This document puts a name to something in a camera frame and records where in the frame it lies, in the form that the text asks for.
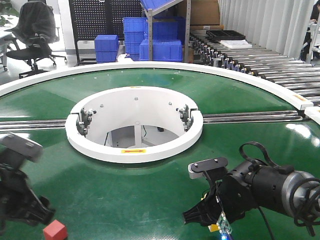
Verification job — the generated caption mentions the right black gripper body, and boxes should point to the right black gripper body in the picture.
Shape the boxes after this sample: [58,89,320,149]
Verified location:
[182,167,258,227]

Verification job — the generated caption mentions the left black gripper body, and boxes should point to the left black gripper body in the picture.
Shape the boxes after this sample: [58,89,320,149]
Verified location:
[0,148,56,227]

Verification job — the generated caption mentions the yellow studded toy brick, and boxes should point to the yellow studded toy brick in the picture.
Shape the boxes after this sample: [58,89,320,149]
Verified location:
[208,224,220,232]

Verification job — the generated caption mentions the red cube block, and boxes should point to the red cube block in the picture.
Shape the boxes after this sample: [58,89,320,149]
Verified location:
[43,219,68,240]

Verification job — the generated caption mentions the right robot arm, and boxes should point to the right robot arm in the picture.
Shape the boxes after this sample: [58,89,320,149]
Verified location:
[183,157,320,235]

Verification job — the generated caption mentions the large blue floor bin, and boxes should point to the large blue floor bin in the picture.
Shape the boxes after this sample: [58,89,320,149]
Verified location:
[139,39,183,62]

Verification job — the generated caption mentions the white outer rim guard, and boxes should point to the white outer rim guard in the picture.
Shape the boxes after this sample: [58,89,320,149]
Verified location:
[0,61,320,123]

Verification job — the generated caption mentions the roller conveyor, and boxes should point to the roller conveyor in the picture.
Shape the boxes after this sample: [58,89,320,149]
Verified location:
[189,30,320,106]

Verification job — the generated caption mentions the white flat box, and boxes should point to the white flat box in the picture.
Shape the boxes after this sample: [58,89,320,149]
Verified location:
[219,39,252,49]

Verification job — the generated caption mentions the black divided tray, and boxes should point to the black divided tray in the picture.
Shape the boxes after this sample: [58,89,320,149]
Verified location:
[206,30,246,41]

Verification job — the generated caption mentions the black office chair with jacket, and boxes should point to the black office chair with jacket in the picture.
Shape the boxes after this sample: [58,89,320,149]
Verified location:
[4,0,59,79]

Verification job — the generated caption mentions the small blue lidded crate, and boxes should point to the small blue lidded crate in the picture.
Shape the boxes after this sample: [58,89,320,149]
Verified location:
[94,34,119,63]

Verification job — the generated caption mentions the cardboard box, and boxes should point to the cardboard box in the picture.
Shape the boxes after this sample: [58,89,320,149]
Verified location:
[189,0,224,30]

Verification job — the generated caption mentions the stacked blue bins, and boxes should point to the stacked blue bins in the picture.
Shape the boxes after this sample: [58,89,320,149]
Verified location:
[122,17,147,55]

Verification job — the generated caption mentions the black pegboard panel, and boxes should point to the black pegboard panel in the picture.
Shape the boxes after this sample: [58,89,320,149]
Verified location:
[69,0,143,66]

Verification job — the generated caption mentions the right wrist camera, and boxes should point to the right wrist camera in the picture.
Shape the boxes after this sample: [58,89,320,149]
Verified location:
[188,157,228,181]

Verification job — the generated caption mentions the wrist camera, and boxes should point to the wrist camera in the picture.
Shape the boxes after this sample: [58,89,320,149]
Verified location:
[188,157,228,181]
[0,132,43,162]

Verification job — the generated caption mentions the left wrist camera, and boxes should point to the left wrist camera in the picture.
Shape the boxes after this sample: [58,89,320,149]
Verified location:
[0,132,43,162]

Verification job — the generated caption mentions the white inner ring guard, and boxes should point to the white inner ring guard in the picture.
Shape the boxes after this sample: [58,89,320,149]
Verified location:
[65,86,204,164]

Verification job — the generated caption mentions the grey metal shelf frame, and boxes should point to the grey metal shelf frame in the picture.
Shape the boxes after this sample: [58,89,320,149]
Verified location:
[140,0,192,63]

